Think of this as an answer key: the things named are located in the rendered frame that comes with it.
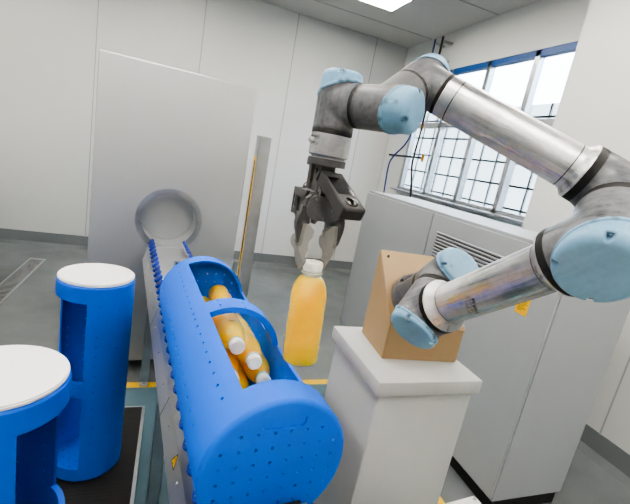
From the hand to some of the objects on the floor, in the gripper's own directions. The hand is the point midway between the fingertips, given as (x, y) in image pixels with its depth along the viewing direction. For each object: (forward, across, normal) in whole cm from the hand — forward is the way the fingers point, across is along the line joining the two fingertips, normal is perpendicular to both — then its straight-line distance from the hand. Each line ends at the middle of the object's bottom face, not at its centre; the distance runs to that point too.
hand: (312, 264), depth 78 cm
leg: (+145, +13, -89) cm, 170 cm away
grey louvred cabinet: (+146, -184, -148) cm, 278 cm away
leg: (+145, +14, -187) cm, 237 cm away
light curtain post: (+145, -26, -133) cm, 199 cm away
